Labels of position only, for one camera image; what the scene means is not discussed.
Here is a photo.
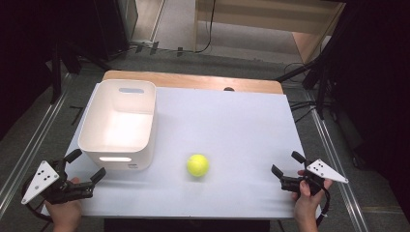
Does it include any person's left hand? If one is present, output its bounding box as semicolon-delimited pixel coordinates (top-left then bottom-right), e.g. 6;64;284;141
44;177;83;232

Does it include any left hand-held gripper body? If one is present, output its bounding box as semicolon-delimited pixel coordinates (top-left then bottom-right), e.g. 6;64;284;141
20;159;95;206

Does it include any white table mat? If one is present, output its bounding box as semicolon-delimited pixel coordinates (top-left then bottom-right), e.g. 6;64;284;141
41;82;323;220

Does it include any wooden cabinet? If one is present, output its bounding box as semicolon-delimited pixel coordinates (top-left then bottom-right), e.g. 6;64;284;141
192;0;347;65

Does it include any yellow tennis ball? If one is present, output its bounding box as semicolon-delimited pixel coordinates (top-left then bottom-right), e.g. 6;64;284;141
186;154;211;178

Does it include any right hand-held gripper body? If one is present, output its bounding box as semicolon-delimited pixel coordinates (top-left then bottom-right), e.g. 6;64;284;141
279;159;350;197

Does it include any black cable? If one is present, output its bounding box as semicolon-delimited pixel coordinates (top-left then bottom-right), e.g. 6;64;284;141
315;188;332;227
283;61;323;124
20;178;54;232

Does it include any black metal stand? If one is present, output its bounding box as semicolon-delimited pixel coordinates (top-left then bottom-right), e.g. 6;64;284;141
47;38;112;105
275;13;347;121

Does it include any person's right hand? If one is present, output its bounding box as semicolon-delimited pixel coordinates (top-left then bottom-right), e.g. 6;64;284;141
291;169;334;232

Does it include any wooden table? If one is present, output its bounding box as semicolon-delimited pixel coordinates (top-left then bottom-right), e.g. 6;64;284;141
102;70;284;96

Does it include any white plastic storage bin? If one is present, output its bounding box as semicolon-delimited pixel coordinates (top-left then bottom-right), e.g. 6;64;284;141
77;78;158;171

